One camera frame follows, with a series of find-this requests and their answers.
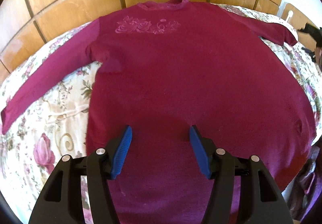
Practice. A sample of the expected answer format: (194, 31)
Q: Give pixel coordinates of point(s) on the magenta long-sleeve sweater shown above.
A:
(164, 68)

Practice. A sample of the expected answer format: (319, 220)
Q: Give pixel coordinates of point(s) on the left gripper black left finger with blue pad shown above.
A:
(60, 200)

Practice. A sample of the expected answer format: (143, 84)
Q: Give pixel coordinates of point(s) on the clothes pile beside bed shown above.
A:
(306, 188)

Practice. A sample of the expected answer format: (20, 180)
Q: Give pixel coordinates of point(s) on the floral bedspread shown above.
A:
(56, 123)

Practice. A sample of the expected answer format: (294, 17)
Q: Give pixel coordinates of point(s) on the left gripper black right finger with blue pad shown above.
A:
(261, 200)

